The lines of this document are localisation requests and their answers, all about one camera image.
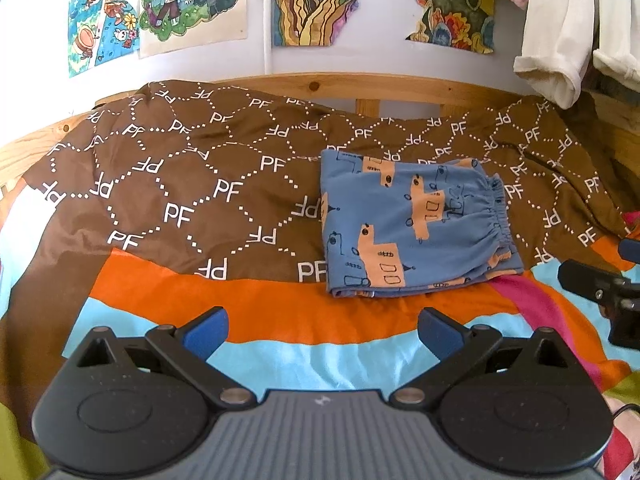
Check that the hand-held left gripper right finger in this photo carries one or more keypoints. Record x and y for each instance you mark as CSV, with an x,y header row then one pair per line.
x,y
440,335

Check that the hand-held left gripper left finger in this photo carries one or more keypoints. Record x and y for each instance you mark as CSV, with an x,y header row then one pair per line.
x,y
207,332

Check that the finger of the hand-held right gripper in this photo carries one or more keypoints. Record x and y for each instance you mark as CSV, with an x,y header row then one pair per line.
x,y
631,247
585,277

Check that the blue pants with orange print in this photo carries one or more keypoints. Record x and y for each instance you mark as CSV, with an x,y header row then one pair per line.
x,y
400,220

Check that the colourful striped bed sheet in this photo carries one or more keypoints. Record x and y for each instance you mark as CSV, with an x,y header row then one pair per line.
x,y
300,320

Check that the brown printed blanket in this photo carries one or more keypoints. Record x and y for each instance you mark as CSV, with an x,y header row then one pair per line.
x,y
200,170

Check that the red and white striped cloth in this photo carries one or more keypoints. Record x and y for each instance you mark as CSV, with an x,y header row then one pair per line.
x,y
622,450

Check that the white hanging garment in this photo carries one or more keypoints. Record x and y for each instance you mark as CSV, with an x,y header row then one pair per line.
x,y
555,35

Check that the cream hanging garment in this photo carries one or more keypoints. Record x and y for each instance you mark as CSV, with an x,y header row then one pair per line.
x,y
620,20

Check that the wooden bed frame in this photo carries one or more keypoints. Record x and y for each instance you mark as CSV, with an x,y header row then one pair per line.
x,y
400,87

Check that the torn colourful wall poster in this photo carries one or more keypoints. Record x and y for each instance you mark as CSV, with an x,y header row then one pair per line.
x,y
460,15

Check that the white wall pipe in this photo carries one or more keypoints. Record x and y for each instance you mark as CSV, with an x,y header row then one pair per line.
x,y
266,20

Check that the green cartoon wall poster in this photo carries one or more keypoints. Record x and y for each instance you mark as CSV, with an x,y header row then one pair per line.
x,y
190,5

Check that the blue cartoon wall poster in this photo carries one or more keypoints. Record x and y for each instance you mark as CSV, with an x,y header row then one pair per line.
x,y
95,20

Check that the yellow swirl wall poster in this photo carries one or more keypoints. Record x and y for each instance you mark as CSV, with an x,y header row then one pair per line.
x,y
320,5

